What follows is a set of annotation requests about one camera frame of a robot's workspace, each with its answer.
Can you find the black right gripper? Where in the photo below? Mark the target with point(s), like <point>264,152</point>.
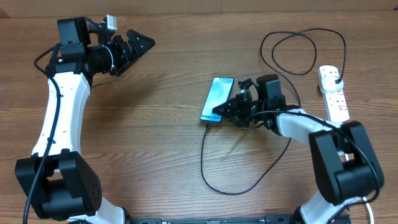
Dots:
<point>233,106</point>

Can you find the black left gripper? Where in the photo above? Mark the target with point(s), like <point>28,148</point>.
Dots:
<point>125,55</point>

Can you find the blue screen Galaxy smartphone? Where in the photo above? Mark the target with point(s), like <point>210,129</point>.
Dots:
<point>218,94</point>

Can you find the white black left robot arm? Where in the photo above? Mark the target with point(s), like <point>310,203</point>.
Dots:
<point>58,183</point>

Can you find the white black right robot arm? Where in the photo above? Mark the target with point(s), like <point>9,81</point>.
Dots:
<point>345,165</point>

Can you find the white charger plug adapter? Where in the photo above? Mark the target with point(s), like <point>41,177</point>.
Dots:
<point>330,85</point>

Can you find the white power strip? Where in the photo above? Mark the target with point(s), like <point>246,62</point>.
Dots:
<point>335,103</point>

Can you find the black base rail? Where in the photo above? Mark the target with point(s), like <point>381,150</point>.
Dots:
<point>217,221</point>

